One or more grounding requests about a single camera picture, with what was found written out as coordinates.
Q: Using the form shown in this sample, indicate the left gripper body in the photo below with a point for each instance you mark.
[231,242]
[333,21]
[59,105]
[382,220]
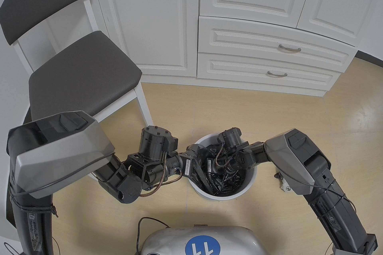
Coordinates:
[182,164]

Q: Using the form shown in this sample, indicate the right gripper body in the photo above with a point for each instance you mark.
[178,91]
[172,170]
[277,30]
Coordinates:
[221,165]

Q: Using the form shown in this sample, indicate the black plastic bag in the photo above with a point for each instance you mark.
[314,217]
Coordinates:
[224,185]

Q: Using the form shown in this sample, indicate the black plastic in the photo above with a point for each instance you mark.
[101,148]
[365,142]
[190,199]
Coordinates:
[279,176]

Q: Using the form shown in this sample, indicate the white paper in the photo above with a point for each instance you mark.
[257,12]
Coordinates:
[287,186]

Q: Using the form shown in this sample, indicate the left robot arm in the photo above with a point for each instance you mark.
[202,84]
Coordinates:
[59,146]

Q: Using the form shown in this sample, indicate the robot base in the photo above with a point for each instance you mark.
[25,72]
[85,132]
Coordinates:
[167,241]

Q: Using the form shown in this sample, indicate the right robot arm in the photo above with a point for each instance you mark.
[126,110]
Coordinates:
[299,158]

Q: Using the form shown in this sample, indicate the white trash bin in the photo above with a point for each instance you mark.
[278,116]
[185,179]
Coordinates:
[248,185]

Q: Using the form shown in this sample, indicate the grey and white chair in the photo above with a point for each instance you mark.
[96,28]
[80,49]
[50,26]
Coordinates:
[83,80]

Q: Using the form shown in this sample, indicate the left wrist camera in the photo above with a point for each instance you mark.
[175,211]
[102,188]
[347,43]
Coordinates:
[171,144]

